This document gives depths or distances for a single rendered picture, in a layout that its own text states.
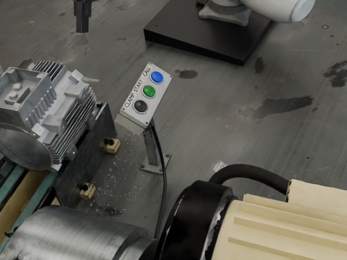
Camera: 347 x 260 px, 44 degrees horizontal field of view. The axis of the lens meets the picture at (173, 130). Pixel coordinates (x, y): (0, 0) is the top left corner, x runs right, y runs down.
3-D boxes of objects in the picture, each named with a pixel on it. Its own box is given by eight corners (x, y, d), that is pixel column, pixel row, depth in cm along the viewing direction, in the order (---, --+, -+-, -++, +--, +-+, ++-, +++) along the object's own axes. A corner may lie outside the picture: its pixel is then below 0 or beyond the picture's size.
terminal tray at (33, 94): (31, 135, 90) (18, 111, 85) (-11, 126, 93) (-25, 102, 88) (59, 97, 97) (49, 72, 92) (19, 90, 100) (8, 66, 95)
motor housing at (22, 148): (68, 181, 100) (42, 126, 86) (1, 165, 105) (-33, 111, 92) (104, 122, 112) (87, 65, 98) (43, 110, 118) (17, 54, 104)
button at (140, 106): (141, 117, 94) (144, 113, 92) (130, 110, 93) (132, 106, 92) (146, 108, 96) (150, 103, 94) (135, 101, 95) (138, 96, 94)
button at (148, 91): (150, 102, 97) (153, 98, 95) (138, 95, 96) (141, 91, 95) (154, 93, 99) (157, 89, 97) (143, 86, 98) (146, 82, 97)
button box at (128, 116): (139, 137, 96) (148, 126, 92) (112, 120, 95) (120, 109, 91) (166, 87, 106) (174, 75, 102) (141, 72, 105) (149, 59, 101)
